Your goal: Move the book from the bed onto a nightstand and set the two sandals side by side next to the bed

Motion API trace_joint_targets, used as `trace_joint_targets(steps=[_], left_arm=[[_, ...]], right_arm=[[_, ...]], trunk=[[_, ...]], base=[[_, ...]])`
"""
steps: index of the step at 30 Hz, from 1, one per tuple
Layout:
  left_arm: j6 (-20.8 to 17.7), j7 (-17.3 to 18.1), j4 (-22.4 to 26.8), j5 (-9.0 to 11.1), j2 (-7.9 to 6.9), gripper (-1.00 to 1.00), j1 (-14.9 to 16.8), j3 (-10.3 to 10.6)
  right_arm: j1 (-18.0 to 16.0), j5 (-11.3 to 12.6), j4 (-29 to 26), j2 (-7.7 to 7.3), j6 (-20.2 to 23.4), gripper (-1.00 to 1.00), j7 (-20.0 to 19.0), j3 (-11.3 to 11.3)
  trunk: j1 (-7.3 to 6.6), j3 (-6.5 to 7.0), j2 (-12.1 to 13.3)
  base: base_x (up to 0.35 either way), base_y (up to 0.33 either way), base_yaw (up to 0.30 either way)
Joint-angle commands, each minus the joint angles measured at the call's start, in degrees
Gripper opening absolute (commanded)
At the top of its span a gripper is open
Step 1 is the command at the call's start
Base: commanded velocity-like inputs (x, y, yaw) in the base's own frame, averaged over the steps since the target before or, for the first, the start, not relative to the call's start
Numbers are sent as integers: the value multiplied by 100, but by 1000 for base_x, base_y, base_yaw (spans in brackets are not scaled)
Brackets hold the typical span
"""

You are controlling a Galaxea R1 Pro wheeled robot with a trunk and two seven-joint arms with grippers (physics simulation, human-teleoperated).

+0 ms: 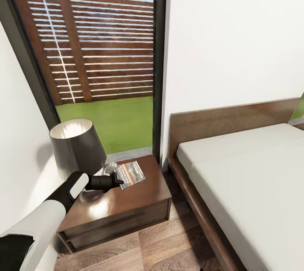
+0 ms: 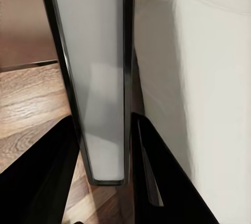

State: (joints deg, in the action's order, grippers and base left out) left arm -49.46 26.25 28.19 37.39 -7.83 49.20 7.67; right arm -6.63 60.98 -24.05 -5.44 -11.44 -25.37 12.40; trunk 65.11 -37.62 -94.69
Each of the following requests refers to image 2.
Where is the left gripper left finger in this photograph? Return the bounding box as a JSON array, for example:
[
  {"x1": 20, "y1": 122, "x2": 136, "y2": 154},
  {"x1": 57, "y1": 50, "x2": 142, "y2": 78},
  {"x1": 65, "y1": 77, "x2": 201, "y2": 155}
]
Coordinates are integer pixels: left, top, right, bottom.
[{"x1": 0, "y1": 116, "x2": 80, "y2": 224}]

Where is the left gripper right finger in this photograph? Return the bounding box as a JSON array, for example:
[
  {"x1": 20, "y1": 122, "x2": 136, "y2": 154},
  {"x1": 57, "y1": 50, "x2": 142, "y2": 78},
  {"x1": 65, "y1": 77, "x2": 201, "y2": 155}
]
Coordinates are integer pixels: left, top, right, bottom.
[{"x1": 131, "y1": 112, "x2": 219, "y2": 224}]

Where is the hardback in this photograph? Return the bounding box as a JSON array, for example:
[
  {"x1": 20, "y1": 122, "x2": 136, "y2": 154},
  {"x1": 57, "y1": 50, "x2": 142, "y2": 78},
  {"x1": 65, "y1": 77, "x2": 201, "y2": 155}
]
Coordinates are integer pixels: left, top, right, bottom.
[{"x1": 43, "y1": 0, "x2": 135, "y2": 187}]

